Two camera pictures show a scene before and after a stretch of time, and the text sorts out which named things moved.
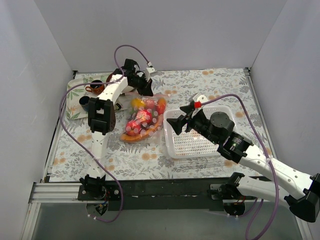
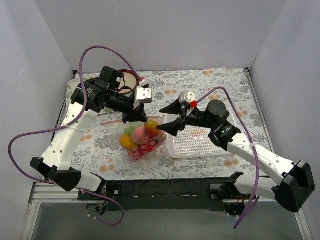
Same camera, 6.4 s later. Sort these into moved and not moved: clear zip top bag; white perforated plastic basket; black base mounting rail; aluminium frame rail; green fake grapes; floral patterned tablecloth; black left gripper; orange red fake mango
Moved: clear zip top bag; black left gripper; orange red fake mango; green fake grapes
Not moved: aluminium frame rail; black base mounting rail; floral patterned tablecloth; white perforated plastic basket
